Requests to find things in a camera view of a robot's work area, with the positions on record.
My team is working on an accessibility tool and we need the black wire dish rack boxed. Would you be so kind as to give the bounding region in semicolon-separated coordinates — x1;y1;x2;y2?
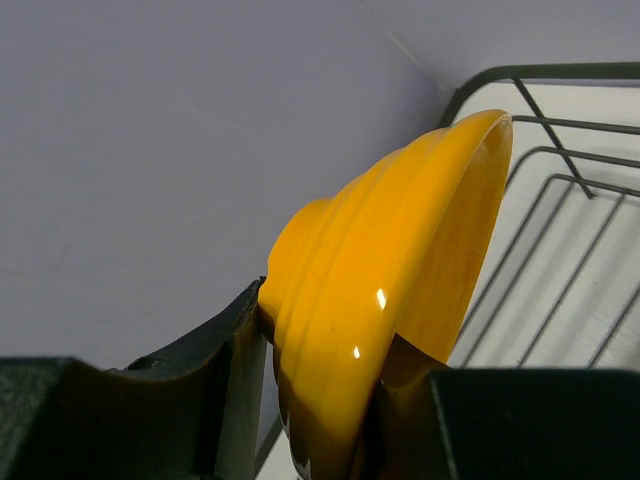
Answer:
254;61;640;471

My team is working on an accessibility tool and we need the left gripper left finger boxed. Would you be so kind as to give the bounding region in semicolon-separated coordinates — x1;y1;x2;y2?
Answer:
1;282;265;479

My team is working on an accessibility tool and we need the yellow ribbed bowl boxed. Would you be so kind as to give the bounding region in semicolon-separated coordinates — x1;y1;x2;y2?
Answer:
258;110;513;479

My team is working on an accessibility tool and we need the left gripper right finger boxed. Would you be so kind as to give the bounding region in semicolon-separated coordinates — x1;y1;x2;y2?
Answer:
352;337;639;479

